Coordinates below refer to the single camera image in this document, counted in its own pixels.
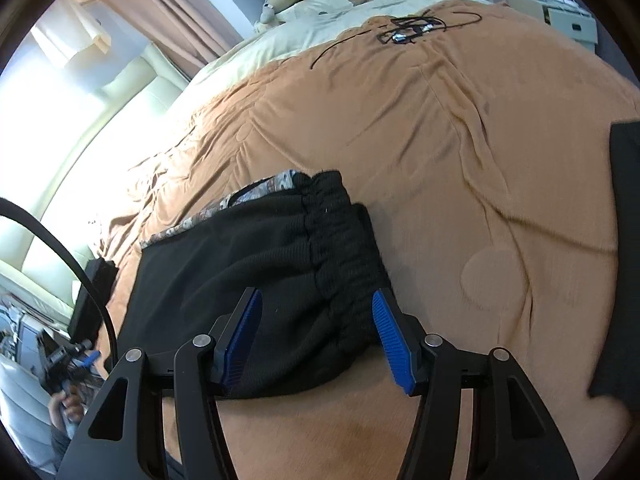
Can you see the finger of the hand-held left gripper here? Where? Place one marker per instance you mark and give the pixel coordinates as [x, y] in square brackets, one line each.
[82, 346]
[92, 356]

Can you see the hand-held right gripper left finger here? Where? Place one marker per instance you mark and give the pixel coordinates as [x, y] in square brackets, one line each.
[240, 345]

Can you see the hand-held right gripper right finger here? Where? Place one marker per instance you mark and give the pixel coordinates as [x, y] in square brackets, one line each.
[392, 345]

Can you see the black pants with white print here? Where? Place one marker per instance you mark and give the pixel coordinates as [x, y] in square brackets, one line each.
[280, 260]

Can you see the person's left forearm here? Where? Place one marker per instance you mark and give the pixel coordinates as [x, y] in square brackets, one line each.
[60, 445]

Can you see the folded black pants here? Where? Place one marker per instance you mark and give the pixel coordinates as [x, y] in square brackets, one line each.
[92, 290]
[622, 260]

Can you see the bear print pajama pants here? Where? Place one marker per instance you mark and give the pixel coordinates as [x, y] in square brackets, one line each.
[260, 187]

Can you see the person's left hand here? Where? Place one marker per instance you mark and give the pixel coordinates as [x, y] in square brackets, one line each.
[70, 410]

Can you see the brown blanket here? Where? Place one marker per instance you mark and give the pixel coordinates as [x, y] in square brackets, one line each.
[450, 160]

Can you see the cream padded headboard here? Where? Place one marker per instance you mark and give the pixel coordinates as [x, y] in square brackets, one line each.
[125, 110]

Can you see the cream duvet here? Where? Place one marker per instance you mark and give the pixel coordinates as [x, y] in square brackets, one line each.
[300, 35]

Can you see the white hanging shirt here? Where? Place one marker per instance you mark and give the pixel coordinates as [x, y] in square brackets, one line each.
[75, 30]

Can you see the pink curtain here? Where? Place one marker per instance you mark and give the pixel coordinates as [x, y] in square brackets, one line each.
[190, 0]

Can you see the white nightstand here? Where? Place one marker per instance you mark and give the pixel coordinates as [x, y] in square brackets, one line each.
[570, 20]

